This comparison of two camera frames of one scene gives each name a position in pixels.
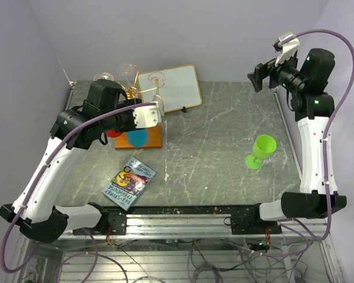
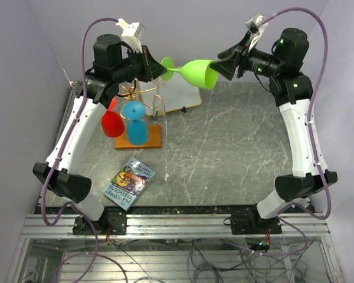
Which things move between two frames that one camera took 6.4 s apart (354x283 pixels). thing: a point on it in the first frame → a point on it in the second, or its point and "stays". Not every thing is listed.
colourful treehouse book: (128, 183) stays
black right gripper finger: (260, 72) → (226, 68)
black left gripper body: (125, 121) → (137, 67)
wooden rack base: (154, 140) stays
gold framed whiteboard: (173, 88) stays
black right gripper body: (286, 75) → (259, 61)
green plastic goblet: (264, 146) → (198, 73)
